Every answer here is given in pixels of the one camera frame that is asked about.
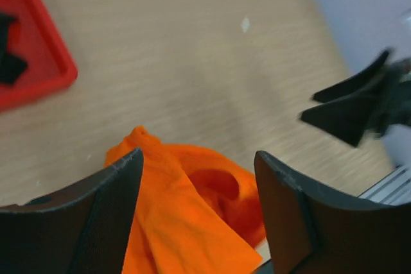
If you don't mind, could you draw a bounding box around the orange t shirt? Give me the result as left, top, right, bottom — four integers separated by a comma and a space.
105, 126, 266, 273

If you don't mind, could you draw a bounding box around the red plastic bin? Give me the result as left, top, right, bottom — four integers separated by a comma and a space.
1, 0, 78, 110

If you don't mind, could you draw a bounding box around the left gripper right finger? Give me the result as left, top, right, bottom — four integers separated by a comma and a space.
254, 151, 410, 273

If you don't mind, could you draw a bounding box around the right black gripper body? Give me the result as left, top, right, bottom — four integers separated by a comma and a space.
369, 58, 410, 138

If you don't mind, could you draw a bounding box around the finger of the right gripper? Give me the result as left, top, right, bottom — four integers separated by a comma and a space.
313, 48, 393, 103
300, 94, 382, 148

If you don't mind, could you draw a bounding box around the black t shirt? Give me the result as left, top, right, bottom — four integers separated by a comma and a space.
1, 12, 28, 86

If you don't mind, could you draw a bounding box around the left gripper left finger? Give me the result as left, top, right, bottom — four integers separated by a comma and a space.
1, 149, 144, 273

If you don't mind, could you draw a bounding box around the aluminium frame rail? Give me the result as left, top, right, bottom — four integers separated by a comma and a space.
359, 166, 411, 205

